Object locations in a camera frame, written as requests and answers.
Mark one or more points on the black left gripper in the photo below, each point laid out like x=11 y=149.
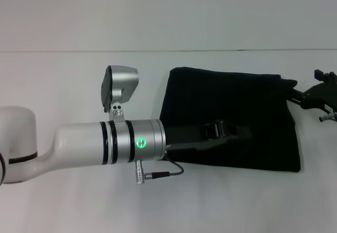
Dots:
x=184 y=135

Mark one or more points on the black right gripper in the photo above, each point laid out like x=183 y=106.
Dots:
x=318 y=94

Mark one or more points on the black t-shirt with FREE print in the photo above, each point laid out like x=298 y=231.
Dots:
x=231 y=106

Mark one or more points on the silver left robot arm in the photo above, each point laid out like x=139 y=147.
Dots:
x=79 y=143

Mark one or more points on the silver camera housing on bracket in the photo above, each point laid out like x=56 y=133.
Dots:
x=121 y=82

